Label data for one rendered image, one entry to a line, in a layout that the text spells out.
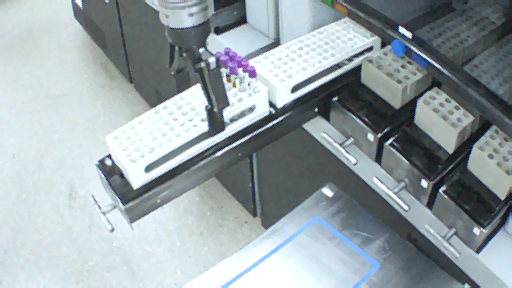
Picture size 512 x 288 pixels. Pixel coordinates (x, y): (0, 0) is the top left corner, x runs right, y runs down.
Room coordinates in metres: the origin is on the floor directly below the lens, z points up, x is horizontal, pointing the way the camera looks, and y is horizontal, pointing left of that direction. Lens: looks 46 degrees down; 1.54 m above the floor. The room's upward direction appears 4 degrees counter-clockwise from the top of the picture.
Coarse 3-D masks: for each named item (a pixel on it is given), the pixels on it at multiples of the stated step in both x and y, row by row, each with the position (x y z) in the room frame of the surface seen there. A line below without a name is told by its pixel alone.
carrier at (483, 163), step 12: (480, 144) 0.60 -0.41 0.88; (480, 156) 0.58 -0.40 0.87; (492, 156) 0.57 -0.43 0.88; (468, 168) 0.59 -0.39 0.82; (480, 168) 0.57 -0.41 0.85; (492, 168) 0.55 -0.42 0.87; (504, 168) 0.53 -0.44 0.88; (492, 180) 0.54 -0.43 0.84; (504, 180) 0.52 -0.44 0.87; (504, 192) 0.51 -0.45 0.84
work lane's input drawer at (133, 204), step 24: (360, 72) 0.90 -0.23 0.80; (312, 96) 0.83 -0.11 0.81; (264, 120) 0.76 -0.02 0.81; (288, 120) 0.78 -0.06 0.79; (216, 144) 0.70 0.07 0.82; (240, 144) 0.72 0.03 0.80; (264, 144) 0.74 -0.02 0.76; (96, 168) 0.68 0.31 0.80; (192, 168) 0.66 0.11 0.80; (216, 168) 0.68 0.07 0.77; (120, 192) 0.60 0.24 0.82; (144, 192) 0.61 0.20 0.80; (168, 192) 0.63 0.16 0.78; (144, 216) 0.59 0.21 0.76
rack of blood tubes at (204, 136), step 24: (192, 96) 0.78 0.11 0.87; (240, 96) 0.76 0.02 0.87; (264, 96) 0.77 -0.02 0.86; (144, 120) 0.73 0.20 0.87; (168, 120) 0.72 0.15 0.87; (192, 120) 0.72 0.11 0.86; (240, 120) 0.74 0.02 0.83; (120, 144) 0.68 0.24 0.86; (144, 144) 0.67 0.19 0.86; (168, 144) 0.66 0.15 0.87; (192, 144) 0.71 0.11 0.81; (120, 168) 0.65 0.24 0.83; (144, 168) 0.66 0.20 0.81
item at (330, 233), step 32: (320, 192) 0.58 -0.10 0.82; (288, 224) 0.52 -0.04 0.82; (320, 224) 0.51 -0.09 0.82; (352, 224) 0.50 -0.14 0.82; (384, 224) 0.50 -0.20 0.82; (256, 256) 0.46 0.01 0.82; (288, 256) 0.46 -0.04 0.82; (320, 256) 0.45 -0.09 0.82; (352, 256) 0.44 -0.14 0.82; (384, 256) 0.43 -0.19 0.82; (416, 256) 0.42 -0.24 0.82
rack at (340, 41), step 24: (336, 24) 1.00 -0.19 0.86; (288, 48) 0.92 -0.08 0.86; (312, 48) 0.91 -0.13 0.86; (336, 48) 0.90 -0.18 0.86; (360, 48) 0.91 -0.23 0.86; (264, 72) 0.83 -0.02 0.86; (288, 72) 0.83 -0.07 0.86; (312, 72) 0.83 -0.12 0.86; (336, 72) 0.87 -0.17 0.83; (288, 96) 0.80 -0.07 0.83
